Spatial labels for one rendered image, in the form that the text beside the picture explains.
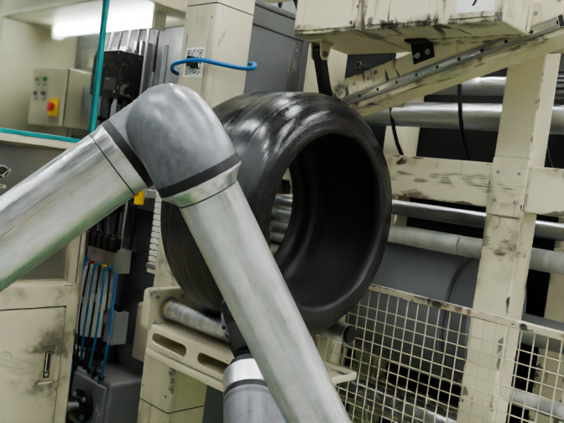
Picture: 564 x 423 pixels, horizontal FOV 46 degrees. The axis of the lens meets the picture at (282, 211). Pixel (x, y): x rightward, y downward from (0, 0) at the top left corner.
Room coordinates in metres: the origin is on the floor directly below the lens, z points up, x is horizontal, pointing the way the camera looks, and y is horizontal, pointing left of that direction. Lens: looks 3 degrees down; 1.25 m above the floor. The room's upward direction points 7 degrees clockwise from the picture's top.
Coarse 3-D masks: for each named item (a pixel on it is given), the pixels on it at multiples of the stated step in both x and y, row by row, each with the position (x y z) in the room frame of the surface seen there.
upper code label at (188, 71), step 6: (186, 48) 1.72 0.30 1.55; (192, 48) 1.70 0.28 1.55; (198, 48) 1.69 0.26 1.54; (204, 48) 1.67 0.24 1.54; (186, 54) 1.72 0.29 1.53; (192, 54) 1.70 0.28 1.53; (198, 54) 1.69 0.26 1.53; (186, 66) 1.71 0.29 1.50; (198, 66) 1.68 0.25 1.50; (186, 72) 1.71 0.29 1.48; (192, 72) 1.70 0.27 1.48; (198, 72) 1.68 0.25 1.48
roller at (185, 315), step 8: (168, 304) 1.57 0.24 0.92; (176, 304) 1.56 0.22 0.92; (184, 304) 1.57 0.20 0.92; (168, 312) 1.56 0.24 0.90; (176, 312) 1.54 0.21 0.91; (184, 312) 1.53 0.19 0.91; (192, 312) 1.51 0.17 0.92; (200, 312) 1.50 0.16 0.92; (176, 320) 1.54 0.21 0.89; (184, 320) 1.52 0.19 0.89; (192, 320) 1.50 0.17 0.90; (200, 320) 1.48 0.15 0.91; (208, 320) 1.47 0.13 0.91; (216, 320) 1.46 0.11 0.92; (200, 328) 1.48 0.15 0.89; (208, 328) 1.46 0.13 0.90; (216, 328) 1.44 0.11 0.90; (216, 336) 1.45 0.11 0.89; (224, 336) 1.42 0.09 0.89
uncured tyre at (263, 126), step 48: (240, 96) 1.52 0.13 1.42; (288, 96) 1.42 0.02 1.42; (240, 144) 1.32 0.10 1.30; (288, 144) 1.34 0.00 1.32; (336, 144) 1.71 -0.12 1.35; (336, 192) 1.78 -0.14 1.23; (384, 192) 1.60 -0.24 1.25; (192, 240) 1.35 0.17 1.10; (288, 240) 1.78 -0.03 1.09; (336, 240) 1.76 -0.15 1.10; (384, 240) 1.62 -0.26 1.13; (192, 288) 1.43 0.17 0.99; (288, 288) 1.73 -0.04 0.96; (336, 288) 1.67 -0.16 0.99
